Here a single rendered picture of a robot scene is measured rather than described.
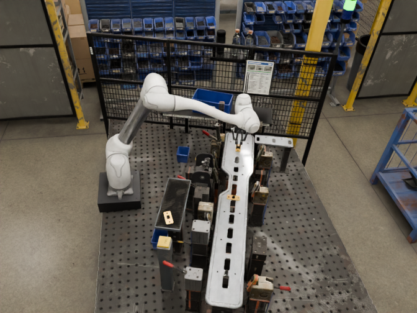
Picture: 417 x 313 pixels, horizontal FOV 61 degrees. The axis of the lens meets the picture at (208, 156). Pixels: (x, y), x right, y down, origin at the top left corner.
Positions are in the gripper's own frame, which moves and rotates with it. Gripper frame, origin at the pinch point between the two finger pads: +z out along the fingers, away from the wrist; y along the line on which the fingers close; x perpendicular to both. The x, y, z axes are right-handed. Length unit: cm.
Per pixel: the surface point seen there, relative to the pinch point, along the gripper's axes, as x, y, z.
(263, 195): -43.4, 18.8, 3.5
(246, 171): -21.1, 7.3, 5.5
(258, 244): -82, 16, 2
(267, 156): -8.3, 20.8, 1.9
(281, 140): 16.3, 32.1, 6.0
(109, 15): 173, -152, -16
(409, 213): 30, 162, 88
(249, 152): -1.3, 8.7, 5.7
